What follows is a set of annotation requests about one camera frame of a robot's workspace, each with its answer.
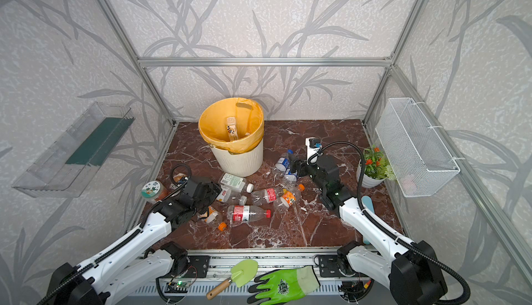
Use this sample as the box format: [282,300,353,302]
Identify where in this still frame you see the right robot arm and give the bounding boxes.
[289,155,447,304]

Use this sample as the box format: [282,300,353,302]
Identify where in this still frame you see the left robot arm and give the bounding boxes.
[40,176,221,304]

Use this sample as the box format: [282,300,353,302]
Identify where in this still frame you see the white ribbed waste bin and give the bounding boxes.
[211,140,264,178]

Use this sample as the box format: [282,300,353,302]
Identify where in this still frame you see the yellow bin liner bag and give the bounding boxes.
[198,97,265,154]

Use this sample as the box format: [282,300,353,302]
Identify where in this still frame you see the brown Nescafe coffee bottle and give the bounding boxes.
[173,173,188,185]

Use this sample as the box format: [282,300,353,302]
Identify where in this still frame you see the blue cap water bottle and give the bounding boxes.
[273,149,293,178]

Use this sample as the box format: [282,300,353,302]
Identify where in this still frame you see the round tub with cartoon lid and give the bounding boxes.
[141,180,170,204]

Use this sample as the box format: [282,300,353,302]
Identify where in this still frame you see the red label clear bottle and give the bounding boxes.
[226,205,272,225]

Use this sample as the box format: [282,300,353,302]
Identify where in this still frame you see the potted plant with red flowers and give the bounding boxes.
[357,146,397,189]

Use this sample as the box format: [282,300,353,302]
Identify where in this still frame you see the green garden trowel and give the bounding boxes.
[206,259,259,300]

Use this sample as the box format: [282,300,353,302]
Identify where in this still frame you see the green circuit board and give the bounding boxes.
[163,280,194,295]

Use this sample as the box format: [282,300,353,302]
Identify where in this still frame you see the green work glove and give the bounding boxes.
[247,266,320,304]

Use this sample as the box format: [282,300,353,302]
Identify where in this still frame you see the black corrugated cable left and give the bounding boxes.
[35,163,193,305]

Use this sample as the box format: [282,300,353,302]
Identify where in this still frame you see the black corrugated cable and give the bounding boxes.
[35,163,193,305]
[309,140,472,305]

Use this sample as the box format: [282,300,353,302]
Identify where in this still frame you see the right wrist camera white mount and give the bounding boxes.
[305,137,322,165]

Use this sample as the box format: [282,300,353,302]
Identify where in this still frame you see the white wire mesh basket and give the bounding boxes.
[375,97,461,198]

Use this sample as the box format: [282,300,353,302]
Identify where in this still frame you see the clear acrylic wall shelf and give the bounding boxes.
[12,102,134,198]

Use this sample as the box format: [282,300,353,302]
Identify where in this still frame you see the black corrugated cable right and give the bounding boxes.
[309,140,472,305]

